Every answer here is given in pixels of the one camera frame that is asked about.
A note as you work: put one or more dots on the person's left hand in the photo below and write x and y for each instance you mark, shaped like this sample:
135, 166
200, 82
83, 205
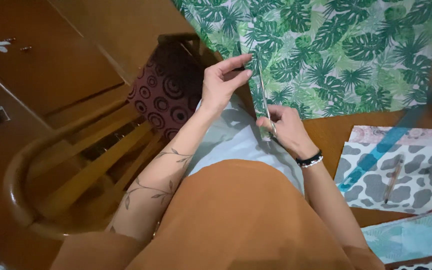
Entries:
212, 88

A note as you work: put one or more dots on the person's right hand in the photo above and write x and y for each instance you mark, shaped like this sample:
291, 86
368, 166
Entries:
291, 129

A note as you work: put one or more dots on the silver scissors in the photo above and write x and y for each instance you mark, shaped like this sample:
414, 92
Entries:
264, 93

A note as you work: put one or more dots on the green leaf print fabric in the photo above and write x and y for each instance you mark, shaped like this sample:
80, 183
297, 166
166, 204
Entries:
332, 56

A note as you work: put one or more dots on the maroon circle print cushion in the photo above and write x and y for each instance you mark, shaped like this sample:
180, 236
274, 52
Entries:
163, 97

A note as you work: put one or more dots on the light grey lap cloth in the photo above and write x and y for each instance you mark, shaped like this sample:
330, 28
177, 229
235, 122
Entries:
234, 138

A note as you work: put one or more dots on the blue transparent ruler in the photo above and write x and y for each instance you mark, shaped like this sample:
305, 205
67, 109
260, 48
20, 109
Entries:
381, 148

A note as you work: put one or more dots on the person's orange shirt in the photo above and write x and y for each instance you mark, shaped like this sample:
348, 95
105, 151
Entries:
234, 225

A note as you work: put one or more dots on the brown pen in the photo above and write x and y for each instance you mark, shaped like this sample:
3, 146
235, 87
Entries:
393, 180

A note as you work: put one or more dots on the pink floral print sheet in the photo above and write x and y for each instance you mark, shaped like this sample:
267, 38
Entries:
426, 135

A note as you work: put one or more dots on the grey cow print sheet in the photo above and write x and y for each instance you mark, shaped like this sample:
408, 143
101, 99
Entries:
414, 183

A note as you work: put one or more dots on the wooden chair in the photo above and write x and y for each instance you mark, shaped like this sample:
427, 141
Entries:
77, 150

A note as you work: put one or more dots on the teal leaf print sheet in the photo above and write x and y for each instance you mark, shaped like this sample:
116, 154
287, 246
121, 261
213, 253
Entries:
411, 236

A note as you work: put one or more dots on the dark spotted print sheet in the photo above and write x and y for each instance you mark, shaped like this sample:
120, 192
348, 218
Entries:
429, 266

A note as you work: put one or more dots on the small white scrap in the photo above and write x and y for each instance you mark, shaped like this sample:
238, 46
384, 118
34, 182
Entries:
2, 49

